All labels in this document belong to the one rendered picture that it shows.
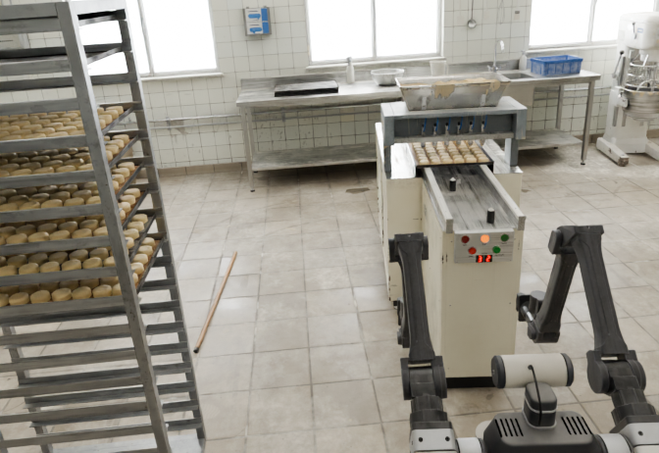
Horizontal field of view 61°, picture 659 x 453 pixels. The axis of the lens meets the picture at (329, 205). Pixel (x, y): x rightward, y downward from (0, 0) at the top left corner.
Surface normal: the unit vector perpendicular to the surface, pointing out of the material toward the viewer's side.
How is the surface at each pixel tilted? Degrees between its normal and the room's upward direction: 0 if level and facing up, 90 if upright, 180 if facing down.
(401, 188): 90
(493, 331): 90
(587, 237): 45
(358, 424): 0
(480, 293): 90
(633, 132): 90
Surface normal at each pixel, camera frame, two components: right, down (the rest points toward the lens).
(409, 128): -0.03, 0.37
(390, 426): -0.06, -0.93
